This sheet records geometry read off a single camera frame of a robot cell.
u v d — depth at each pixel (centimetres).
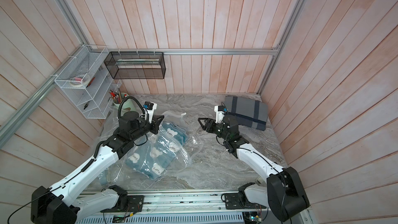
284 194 41
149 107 64
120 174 81
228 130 62
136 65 105
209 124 72
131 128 57
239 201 73
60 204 37
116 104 96
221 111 73
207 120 73
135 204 73
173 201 75
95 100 78
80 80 75
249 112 95
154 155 86
